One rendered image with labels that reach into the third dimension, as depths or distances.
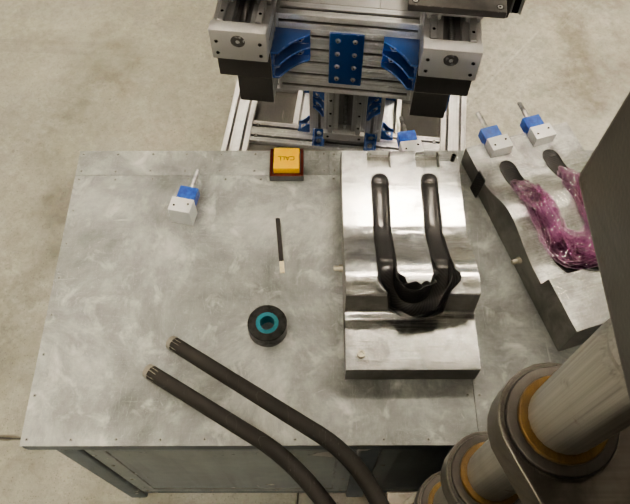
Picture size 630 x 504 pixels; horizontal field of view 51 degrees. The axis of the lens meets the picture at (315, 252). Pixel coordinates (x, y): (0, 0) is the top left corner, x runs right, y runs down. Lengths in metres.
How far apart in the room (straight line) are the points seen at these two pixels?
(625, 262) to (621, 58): 2.92
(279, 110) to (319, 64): 0.68
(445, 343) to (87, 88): 2.06
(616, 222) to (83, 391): 1.22
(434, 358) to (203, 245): 0.56
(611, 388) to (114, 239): 1.25
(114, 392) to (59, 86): 1.85
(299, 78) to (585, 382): 1.50
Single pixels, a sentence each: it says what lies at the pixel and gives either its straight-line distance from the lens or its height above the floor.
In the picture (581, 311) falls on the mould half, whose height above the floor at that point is 0.91.
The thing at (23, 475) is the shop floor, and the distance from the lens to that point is 2.30.
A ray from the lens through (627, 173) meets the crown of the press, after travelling 0.32.
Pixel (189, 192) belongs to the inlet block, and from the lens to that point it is 1.53.
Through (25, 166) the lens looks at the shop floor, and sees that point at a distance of 2.81.
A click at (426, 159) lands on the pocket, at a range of 1.54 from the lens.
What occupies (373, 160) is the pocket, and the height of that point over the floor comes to 0.86.
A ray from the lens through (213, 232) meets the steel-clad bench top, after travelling 1.51.
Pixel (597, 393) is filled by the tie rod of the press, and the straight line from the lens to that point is 0.47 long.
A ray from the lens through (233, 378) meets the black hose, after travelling 1.29.
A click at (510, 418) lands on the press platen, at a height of 1.54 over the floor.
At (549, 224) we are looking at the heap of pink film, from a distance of 1.45.
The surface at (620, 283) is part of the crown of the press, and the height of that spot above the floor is 1.83.
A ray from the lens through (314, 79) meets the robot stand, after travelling 1.87.
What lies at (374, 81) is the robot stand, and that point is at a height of 0.74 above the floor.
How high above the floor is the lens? 2.09
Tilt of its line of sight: 61 degrees down
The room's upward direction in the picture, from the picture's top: straight up
